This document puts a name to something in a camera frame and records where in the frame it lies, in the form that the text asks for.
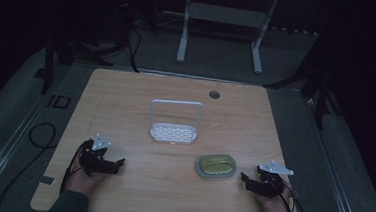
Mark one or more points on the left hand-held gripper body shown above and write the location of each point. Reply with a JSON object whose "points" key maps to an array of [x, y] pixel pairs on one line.
{"points": [[93, 156]]}

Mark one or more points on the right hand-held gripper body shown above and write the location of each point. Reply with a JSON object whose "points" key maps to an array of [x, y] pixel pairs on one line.
{"points": [[271, 182]]}

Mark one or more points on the person's right hand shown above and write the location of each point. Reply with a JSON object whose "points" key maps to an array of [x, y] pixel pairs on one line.
{"points": [[277, 204]]}

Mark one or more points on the person's left hand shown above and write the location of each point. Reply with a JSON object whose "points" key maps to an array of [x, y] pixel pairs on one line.
{"points": [[82, 180]]}

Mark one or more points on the grey soap dish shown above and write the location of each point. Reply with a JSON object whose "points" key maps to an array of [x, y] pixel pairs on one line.
{"points": [[201, 171]]}

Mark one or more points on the black metal stand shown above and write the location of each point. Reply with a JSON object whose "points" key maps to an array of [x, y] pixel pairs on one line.
{"points": [[49, 66], [320, 102]]}

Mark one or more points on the white metal table frame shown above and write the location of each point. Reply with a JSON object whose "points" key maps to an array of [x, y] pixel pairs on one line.
{"points": [[225, 15]]}

